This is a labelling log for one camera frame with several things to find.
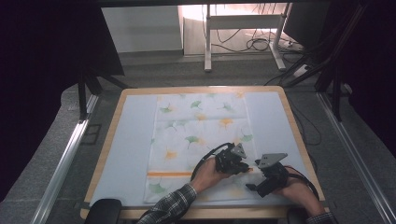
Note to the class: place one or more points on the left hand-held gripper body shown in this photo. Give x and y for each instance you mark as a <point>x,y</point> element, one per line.
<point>230,160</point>

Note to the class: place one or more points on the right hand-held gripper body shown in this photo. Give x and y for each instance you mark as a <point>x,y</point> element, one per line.
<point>274,174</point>

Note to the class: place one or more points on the white leaf-print pillowcase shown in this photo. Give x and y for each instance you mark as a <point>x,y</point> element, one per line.
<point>199,130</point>

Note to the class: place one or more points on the person's left hand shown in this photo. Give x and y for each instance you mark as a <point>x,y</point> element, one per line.
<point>207,175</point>

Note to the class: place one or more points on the person's right hand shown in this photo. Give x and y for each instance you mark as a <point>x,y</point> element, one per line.
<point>295,194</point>

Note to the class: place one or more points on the black chair armrest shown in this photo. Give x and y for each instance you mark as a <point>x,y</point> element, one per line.
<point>297,216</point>
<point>104,211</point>

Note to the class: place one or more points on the table with wooden edge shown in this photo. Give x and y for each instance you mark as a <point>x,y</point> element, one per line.
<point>202,90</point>

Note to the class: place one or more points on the white power strip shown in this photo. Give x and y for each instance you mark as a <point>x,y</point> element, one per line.
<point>301,70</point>

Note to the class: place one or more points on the black metal stand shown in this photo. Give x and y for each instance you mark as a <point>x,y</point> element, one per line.
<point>334,62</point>
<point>82,93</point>

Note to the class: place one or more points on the dark floor grate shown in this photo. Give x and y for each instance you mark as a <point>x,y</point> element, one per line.
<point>91,134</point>

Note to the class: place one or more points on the white cabinet panel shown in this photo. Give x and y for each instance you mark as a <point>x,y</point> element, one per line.
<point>141,28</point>

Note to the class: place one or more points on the aluminium floor rail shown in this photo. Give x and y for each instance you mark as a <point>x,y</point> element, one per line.
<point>62,168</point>
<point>355,149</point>

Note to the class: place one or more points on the white metal desk frame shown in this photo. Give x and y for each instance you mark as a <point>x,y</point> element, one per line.
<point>243,21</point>

